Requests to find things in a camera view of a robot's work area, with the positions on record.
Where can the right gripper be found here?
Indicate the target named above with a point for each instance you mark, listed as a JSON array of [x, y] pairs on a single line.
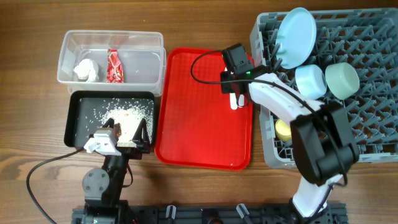
[[226, 89]]

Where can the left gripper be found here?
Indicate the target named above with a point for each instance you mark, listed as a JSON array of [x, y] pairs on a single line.
[[140, 139]]

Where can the white plastic fork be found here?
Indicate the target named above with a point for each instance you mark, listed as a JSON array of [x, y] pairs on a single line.
[[241, 101]]

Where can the white plastic spoon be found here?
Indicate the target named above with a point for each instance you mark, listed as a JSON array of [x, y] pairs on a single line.
[[234, 101]]

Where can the rice and food scraps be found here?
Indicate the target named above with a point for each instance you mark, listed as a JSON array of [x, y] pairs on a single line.
[[126, 112]]

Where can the red snack wrapper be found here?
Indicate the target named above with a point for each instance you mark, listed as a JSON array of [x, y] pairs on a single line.
[[115, 73]]

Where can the light blue plate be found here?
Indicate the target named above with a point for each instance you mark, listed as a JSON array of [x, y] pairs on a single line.
[[296, 38]]

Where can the light blue bowl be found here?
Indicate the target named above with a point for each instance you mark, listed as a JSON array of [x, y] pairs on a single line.
[[310, 81]]

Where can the white napkin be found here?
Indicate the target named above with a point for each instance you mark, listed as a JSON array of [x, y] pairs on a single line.
[[87, 70]]

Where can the yellow cup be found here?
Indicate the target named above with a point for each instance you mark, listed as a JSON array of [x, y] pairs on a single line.
[[283, 131]]

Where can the green bowl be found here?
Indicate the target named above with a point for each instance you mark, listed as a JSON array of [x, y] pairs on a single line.
[[342, 80]]

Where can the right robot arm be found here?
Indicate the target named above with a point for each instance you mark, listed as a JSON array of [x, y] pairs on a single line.
[[323, 143]]

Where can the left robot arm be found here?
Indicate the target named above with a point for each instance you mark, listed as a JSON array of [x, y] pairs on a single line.
[[103, 186]]

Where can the black plastic tray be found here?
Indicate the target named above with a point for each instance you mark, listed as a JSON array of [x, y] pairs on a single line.
[[78, 95]]

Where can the red serving tray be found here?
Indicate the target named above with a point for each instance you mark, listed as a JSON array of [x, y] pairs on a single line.
[[197, 126]]

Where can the clear plastic bin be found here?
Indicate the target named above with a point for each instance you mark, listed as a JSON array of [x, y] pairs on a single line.
[[142, 56]]

